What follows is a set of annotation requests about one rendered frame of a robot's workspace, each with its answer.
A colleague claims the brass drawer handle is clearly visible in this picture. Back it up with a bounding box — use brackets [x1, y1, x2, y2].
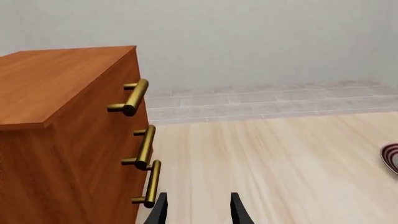
[106, 78, 150, 117]
[131, 159, 162, 209]
[121, 124, 157, 170]

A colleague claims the wooden cabinet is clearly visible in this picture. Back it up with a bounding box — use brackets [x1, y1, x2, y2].
[0, 45, 156, 224]

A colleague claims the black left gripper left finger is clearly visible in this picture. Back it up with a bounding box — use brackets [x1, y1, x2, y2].
[144, 192, 169, 224]

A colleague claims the plate with red rings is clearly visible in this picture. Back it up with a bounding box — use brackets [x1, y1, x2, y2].
[379, 143, 398, 175]

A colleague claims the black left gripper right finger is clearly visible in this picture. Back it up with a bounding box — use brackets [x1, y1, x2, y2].
[230, 192, 255, 224]

